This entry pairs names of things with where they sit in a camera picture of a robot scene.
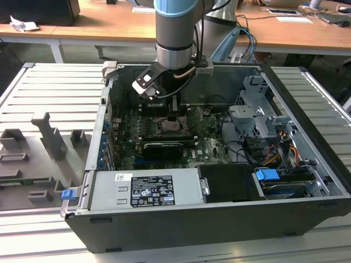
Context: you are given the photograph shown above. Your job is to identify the CPU socket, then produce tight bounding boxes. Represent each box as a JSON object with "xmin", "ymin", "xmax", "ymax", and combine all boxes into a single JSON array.
[{"xmin": 156, "ymin": 116, "xmax": 193, "ymax": 135}]

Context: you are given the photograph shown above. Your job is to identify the black RAM slot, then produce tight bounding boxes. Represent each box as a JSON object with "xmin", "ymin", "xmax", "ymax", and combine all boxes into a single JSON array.
[{"xmin": 144, "ymin": 133, "xmax": 199, "ymax": 141}]

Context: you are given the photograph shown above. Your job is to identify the black graphics card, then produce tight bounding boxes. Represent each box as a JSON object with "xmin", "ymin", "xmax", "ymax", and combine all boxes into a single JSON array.
[{"xmin": 142, "ymin": 141, "xmax": 184, "ymax": 161}]

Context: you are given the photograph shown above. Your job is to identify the green motherboard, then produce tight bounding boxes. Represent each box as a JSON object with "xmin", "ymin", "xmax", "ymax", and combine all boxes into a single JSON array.
[{"xmin": 109, "ymin": 104, "xmax": 231, "ymax": 170}]

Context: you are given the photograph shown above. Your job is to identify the silver metal drive cage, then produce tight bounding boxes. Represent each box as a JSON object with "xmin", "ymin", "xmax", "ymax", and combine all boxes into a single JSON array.
[{"xmin": 229, "ymin": 75, "xmax": 297, "ymax": 143}]

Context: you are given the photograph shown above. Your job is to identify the wooden desk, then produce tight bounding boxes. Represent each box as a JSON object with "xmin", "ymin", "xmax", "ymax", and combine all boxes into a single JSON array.
[{"xmin": 0, "ymin": 0, "xmax": 351, "ymax": 65}]

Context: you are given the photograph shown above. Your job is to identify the black plastic shroud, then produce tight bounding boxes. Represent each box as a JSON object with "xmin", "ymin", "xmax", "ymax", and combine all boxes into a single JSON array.
[{"xmin": 197, "ymin": 164, "xmax": 265, "ymax": 203}]

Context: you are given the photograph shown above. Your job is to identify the silver power supply unit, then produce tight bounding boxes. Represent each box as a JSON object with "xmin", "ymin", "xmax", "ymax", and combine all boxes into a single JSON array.
[{"xmin": 87, "ymin": 168, "xmax": 211, "ymax": 211}]

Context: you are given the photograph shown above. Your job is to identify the blue disk carrier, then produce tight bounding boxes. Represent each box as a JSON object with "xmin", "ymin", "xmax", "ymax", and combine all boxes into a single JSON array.
[{"xmin": 254, "ymin": 168, "xmax": 280, "ymax": 181}]

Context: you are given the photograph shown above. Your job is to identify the white framed tablet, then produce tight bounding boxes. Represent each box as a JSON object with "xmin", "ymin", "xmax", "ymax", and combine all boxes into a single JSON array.
[{"xmin": 267, "ymin": 7, "xmax": 301, "ymax": 16}]

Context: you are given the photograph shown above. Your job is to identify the white paper sheet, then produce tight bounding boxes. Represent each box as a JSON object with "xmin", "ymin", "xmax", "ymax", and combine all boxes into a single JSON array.
[{"xmin": 275, "ymin": 15, "xmax": 314, "ymax": 24}]

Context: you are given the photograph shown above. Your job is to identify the black grey PC case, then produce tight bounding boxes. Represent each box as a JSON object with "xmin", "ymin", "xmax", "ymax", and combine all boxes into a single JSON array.
[{"xmin": 64, "ymin": 60, "xmax": 351, "ymax": 254}]

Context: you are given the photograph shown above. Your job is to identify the black box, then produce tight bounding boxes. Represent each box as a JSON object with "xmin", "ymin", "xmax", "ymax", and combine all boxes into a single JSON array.
[{"xmin": 0, "ymin": 0, "xmax": 82, "ymax": 27}]

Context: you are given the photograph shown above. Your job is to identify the blue case latch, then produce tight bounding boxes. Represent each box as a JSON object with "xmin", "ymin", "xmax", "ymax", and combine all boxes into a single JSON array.
[{"xmin": 61, "ymin": 188, "xmax": 76, "ymax": 201}]

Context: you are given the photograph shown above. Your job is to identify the crumpled white paper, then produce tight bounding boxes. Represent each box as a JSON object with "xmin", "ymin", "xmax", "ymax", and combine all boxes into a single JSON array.
[{"xmin": 9, "ymin": 15, "xmax": 39, "ymax": 32}]

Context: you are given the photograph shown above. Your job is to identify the grey laptop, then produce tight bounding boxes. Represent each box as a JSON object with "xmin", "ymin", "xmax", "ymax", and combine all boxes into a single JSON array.
[{"xmin": 317, "ymin": 12, "xmax": 351, "ymax": 24}]

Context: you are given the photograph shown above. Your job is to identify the green RAM stick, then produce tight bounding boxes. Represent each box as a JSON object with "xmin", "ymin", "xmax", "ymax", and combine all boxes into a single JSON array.
[{"xmin": 0, "ymin": 177, "xmax": 53, "ymax": 186}]

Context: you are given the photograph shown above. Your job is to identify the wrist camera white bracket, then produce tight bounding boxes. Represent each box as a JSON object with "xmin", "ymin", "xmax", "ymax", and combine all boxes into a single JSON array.
[{"xmin": 131, "ymin": 63, "xmax": 167, "ymax": 104}]

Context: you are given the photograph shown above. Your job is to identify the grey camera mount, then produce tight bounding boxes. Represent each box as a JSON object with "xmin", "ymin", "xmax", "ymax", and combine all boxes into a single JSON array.
[{"xmin": 195, "ymin": 58, "xmax": 215, "ymax": 77}]

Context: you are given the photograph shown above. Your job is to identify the blue cable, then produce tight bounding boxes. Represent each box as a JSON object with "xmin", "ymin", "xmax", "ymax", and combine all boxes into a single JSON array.
[{"xmin": 240, "ymin": 26, "xmax": 259, "ymax": 61}]

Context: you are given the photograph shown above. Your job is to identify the black cable bundle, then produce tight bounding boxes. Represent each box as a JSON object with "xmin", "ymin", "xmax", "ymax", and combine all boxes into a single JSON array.
[{"xmin": 219, "ymin": 109, "xmax": 257, "ymax": 167}]

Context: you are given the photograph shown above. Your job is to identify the yellow red power wires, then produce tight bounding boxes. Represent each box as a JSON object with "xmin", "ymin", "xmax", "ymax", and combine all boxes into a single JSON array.
[{"xmin": 263, "ymin": 131, "xmax": 300, "ymax": 165}]

